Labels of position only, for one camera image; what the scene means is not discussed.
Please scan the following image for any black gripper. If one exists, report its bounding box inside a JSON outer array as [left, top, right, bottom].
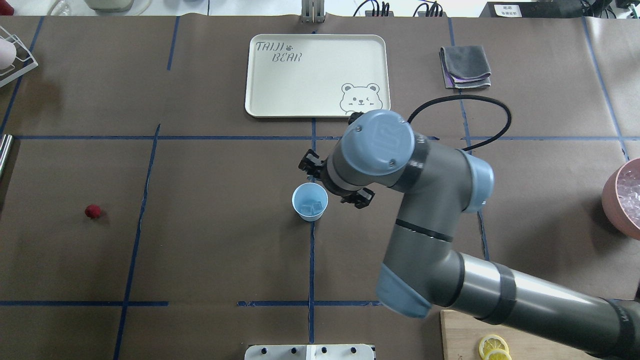
[[298, 149, 331, 187]]

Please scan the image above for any ice cube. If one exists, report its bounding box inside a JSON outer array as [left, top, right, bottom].
[[297, 203, 312, 217], [310, 202, 325, 216]]

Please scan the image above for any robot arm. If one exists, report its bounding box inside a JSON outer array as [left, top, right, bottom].
[[298, 109, 640, 360]]

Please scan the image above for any light blue cup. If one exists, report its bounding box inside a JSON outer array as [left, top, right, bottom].
[[291, 182, 329, 222]]

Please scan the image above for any white cup rack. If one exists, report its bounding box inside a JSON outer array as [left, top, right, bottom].
[[0, 26, 39, 88]]

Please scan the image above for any pink cup on rack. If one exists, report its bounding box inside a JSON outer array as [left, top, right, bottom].
[[0, 38, 18, 70]]

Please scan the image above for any cream bear tray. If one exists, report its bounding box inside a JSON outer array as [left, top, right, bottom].
[[244, 33, 391, 118]]

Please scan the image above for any grey folded cloth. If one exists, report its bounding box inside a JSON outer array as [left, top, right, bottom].
[[439, 45, 492, 91]]

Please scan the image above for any red strawberry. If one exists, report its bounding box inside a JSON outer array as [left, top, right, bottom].
[[84, 203, 102, 219]]

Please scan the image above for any wooden cutting board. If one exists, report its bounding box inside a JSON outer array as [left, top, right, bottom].
[[439, 310, 594, 360]]

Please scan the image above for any lemon slice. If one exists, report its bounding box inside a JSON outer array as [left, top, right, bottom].
[[478, 333, 511, 360], [483, 348, 512, 360]]

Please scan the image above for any steel muddler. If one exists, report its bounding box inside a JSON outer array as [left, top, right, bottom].
[[0, 134, 14, 179]]

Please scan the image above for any pink bowl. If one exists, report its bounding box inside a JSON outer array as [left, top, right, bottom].
[[601, 158, 640, 240]]

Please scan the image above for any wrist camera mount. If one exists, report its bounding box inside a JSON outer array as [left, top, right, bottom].
[[340, 187, 376, 209]]

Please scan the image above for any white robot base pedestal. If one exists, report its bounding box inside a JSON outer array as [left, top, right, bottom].
[[244, 343, 377, 360]]

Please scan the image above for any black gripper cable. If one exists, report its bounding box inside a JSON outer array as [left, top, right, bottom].
[[407, 95, 513, 153]]

